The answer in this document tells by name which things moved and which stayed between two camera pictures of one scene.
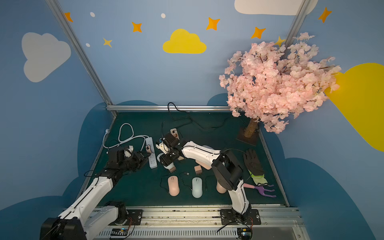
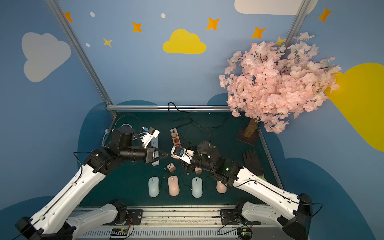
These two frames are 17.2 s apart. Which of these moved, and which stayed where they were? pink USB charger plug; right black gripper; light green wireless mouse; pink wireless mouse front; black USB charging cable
Moved: right black gripper; light green wireless mouse
Stayed: black USB charging cable; pink wireless mouse front; pink USB charger plug
